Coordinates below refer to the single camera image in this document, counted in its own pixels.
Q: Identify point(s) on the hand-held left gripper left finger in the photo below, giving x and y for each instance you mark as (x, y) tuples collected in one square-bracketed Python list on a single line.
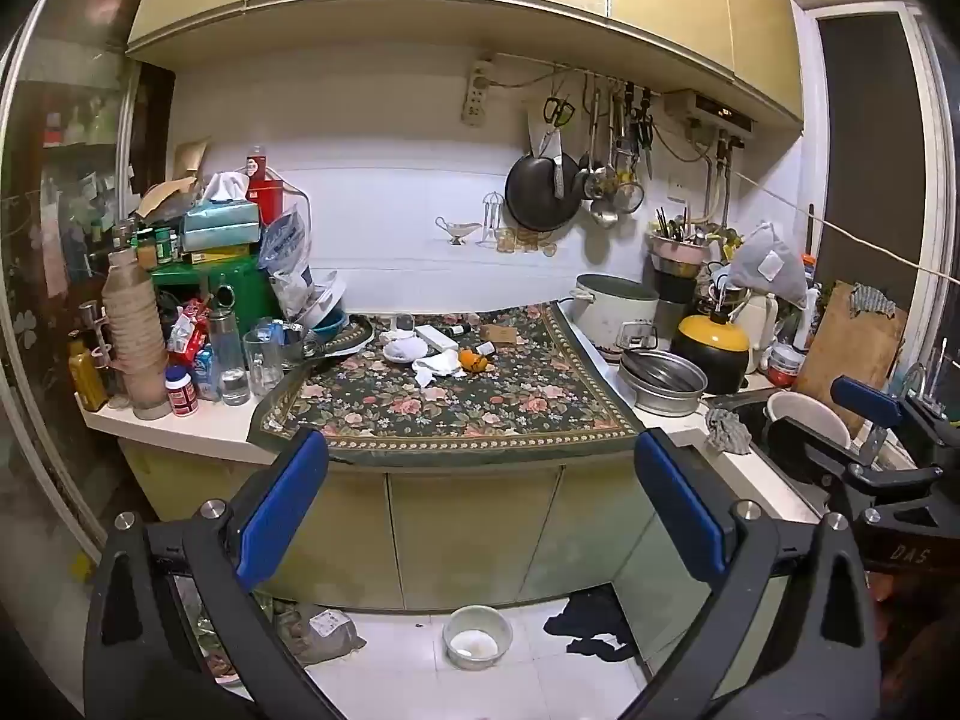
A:
[(281, 510)]

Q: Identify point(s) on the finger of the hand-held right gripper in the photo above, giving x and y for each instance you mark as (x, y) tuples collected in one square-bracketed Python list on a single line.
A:
[(802, 450), (866, 397)]

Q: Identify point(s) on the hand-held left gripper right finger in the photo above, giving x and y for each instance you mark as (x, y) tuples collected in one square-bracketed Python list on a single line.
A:
[(679, 510)]

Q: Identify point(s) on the white round container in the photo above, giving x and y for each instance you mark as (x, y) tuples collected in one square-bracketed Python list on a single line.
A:
[(403, 349)]

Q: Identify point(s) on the white tissue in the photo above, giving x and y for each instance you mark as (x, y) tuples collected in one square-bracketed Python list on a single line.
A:
[(435, 369)]

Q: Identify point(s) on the small clear cup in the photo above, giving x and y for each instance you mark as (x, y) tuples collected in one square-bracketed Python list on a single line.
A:
[(403, 322)]

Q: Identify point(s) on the white rectangular box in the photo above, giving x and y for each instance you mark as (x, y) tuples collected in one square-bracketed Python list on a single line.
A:
[(436, 337)]

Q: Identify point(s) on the white round bowl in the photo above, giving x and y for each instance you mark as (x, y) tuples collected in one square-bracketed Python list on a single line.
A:
[(476, 645)]

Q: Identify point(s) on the orange peel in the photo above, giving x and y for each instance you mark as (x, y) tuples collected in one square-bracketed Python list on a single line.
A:
[(474, 362)]

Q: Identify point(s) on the small dark bottle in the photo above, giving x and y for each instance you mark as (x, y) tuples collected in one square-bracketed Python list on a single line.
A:
[(456, 329)]

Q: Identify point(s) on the small dark vial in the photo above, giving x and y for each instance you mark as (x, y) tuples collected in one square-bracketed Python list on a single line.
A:
[(485, 349)]

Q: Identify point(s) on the small brown cardboard box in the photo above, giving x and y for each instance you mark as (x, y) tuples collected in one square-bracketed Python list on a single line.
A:
[(499, 334)]

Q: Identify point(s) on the white plastic basin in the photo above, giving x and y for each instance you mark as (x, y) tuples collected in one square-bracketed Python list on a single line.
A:
[(806, 409)]

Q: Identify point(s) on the wooden cutting board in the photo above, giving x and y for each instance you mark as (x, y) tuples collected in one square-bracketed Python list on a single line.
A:
[(840, 360)]

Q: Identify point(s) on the black kitchen sink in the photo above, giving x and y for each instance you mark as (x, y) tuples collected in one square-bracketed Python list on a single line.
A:
[(757, 420)]

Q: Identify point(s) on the grey knitted dishcloth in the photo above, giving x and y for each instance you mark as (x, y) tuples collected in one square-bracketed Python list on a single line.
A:
[(727, 431), (870, 304)]

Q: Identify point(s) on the red lid jar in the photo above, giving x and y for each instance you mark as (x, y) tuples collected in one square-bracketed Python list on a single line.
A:
[(785, 371)]

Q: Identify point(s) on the white spray bottle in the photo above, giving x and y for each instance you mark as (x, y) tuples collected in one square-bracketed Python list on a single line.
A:
[(806, 315)]

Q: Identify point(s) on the stacked steel basins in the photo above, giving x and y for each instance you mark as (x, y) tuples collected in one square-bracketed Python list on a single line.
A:
[(660, 394)]

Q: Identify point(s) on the white thermos jug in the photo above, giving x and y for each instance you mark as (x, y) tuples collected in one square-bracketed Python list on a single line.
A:
[(759, 330)]

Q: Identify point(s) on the yellow and black pot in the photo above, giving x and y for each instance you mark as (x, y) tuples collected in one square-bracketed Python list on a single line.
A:
[(712, 360)]

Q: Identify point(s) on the dark blue cloth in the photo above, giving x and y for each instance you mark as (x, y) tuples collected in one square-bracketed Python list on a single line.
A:
[(592, 615)]

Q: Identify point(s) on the grey plastic bag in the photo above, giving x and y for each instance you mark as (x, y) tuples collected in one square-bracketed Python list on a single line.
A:
[(330, 637)]

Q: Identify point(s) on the thin bamboo stick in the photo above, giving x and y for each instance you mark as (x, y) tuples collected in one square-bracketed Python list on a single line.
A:
[(911, 264)]

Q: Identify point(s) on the clear glass mug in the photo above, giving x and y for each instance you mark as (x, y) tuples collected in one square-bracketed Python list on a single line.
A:
[(264, 367)]

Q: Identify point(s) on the white red label pill bottle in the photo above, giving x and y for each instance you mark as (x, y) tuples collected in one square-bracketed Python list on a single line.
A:
[(182, 394)]

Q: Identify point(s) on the blue snack packet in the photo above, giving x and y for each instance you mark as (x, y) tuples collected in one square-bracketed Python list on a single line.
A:
[(204, 375)]

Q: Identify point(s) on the clear glass bottle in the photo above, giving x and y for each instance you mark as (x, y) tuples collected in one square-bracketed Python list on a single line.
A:
[(229, 360)]

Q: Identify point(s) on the grey cloth bag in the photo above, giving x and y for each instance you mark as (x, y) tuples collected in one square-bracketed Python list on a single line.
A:
[(765, 262)]

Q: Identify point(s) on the pink plastic basin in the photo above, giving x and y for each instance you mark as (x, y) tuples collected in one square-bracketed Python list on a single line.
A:
[(221, 669)]

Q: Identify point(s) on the blue bowl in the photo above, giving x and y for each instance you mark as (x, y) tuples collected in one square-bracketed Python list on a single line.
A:
[(330, 326)]

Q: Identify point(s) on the white cooking pot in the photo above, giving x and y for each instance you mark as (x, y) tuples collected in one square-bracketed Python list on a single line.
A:
[(611, 322)]

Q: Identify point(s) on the red snack packets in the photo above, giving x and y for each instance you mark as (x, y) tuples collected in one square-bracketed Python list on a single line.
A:
[(187, 334)]

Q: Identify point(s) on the dark steel canister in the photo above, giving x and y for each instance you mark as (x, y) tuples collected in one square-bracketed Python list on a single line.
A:
[(675, 292)]

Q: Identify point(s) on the white plates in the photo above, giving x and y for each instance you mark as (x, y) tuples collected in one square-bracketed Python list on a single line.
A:
[(322, 296)]

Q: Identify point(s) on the stack of brown paper cups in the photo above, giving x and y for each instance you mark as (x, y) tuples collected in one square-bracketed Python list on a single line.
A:
[(139, 345)]

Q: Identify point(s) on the floral green tablecloth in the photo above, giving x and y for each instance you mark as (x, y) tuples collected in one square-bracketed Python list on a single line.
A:
[(487, 405)]

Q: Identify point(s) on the pink utensil holder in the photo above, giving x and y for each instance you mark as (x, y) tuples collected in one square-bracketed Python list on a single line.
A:
[(679, 255)]

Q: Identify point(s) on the dark window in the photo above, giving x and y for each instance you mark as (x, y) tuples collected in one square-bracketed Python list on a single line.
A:
[(862, 165)]

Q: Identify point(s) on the yellow oil bottle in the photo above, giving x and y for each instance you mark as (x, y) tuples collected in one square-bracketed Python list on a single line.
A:
[(86, 382)]

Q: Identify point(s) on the blue and white plastic bag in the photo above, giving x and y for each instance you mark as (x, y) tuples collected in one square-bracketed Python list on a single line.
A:
[(289, 247)]

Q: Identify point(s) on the flat yellow box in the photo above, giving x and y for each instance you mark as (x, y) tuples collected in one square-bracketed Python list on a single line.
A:
[(221, 253)]

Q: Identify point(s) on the small spice jar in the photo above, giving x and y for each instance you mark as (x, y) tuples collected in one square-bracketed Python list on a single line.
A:
[(145, 251), (164, 247)]

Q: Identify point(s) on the teal tissue box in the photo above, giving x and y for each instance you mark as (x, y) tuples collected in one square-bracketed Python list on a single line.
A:
[(221, 221)]

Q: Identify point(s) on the steel ladle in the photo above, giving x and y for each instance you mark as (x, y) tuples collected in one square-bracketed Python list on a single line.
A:
[(604, 214)]

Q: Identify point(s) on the red canister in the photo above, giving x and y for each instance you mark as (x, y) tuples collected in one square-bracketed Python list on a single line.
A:
[(266, 195)]

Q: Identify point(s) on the amber glass cups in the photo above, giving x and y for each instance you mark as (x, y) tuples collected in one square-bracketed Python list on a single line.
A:
[(505, 240)]

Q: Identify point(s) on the white gravy boat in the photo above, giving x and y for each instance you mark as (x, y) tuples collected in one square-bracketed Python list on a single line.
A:
[(457, 229)]

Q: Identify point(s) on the metal skimmer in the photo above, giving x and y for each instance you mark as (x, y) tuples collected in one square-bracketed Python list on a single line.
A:
[(598, 184)]

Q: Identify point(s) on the brown paper bag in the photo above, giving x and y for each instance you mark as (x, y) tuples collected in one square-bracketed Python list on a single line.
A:
[(169, 191)]

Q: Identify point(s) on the black wok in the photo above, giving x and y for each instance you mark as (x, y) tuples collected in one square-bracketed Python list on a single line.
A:
[(536, 199)]

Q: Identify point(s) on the glass door cabinet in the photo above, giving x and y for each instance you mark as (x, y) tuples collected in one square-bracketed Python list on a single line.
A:
[(67, 127)]

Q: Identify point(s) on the white power strip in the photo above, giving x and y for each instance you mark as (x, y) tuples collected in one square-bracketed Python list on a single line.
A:
[(476, 97)]

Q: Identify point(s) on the white wall socket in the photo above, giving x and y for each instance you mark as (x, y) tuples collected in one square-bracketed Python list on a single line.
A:
[(677, 189)]

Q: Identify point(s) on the white wall water heater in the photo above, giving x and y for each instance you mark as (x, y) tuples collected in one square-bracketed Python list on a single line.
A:
[(705, 106)]

